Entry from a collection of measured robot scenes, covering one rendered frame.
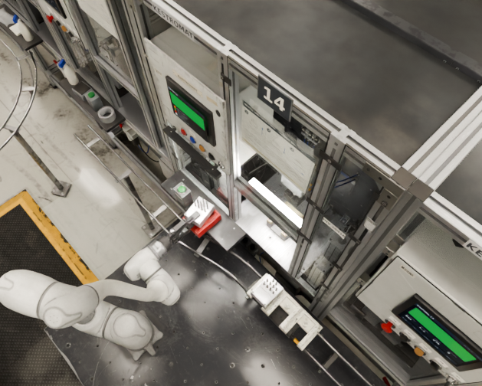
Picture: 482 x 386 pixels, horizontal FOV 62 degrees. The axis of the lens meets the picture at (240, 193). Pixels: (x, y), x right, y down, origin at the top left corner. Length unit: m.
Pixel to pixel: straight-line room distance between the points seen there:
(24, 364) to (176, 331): 1.28
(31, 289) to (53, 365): 1.61
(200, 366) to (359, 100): 1.52
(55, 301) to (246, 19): 1.07
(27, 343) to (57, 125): 1.84
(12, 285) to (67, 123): 2.54
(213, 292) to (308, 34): 1.44
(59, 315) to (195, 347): 0.92
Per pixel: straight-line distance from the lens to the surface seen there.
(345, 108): 1.09
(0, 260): 3.47
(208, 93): 1.36
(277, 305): 1.99
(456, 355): 1.38
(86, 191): 3.46
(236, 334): 2.16
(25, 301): 1.52
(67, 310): 1.44
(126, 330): 1.97
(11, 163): 3.88
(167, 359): 2.18
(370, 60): 1.23
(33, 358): 3.14
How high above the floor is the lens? 2.82
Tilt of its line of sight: 62 degrees down
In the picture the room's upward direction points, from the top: 1 degrees counter-clockwise
